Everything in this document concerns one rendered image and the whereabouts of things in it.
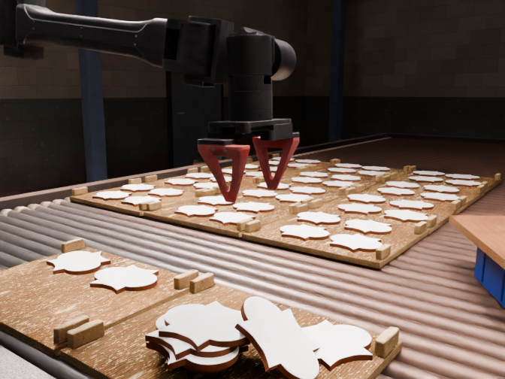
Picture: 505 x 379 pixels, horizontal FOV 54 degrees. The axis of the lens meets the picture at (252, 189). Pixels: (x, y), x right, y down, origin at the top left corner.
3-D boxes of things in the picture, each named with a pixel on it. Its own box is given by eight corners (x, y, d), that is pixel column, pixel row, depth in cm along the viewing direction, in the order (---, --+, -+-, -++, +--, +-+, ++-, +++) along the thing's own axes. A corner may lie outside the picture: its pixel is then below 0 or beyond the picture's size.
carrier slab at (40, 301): (53, 359, 77) (52, 349, 76) (-62, 295, 100) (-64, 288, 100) (204, 287, 104) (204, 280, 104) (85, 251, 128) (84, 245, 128)
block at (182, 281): (179, 291, 98) (179, 278, 98) (172, 289, 100) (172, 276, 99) (200, 282, 103) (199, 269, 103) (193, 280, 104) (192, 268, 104)
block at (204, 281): (195, 295, 97) (195, 281, 96) (188, 292, 98) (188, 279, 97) (215, 285, 101) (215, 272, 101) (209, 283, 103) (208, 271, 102)
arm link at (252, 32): (217, 27, 60) (260, 23, 58) (242, 33, 67) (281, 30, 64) (219, 85, 62) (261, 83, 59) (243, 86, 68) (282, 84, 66)
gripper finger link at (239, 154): (274, 198, 64) (273, 125, 62) (241, 208, 58) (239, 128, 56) (232, 193, 68) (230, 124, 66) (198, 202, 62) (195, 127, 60)
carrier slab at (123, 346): (278, 485, 52) (278, 471, 52) (60, 359, 77) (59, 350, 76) (401, 350, 79) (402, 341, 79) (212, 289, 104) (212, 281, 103)
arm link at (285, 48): (176, 83, 65) (183, 15, 63) (218, 84, 76) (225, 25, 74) (258, 96, 61) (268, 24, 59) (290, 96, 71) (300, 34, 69)
